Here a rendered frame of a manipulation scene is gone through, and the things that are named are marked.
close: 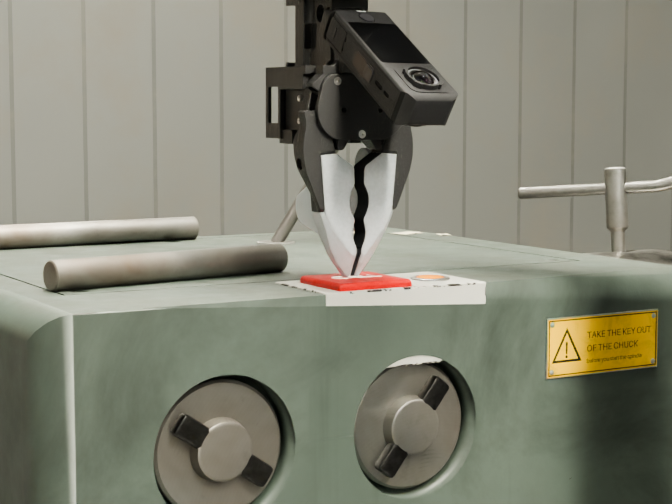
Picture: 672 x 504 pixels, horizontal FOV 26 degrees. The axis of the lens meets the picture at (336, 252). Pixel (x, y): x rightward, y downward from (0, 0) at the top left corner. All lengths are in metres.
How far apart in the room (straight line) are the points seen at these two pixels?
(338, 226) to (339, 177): 0.03
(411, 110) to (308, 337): 0.17
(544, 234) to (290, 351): 3.75
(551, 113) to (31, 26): 1.68
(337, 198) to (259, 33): 3.24
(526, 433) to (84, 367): 0.35
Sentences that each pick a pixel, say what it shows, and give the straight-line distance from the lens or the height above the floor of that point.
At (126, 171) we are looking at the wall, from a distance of 4.12.
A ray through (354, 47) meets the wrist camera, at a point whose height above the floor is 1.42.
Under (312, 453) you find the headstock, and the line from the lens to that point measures 1.01.
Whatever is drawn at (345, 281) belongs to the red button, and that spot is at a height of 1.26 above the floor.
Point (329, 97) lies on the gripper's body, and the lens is 1.01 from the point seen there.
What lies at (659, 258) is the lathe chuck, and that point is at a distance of 1.47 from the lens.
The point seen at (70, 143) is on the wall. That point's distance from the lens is 4.08.
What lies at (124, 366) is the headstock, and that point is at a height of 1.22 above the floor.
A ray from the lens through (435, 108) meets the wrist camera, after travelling 0.96.
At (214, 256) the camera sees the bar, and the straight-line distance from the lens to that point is 1.09.
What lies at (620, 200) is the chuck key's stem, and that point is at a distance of 1.50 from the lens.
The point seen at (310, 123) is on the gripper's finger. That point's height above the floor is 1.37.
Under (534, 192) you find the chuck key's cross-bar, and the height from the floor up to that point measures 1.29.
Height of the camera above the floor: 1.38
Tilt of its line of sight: 6 degrees down
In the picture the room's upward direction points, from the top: straight up
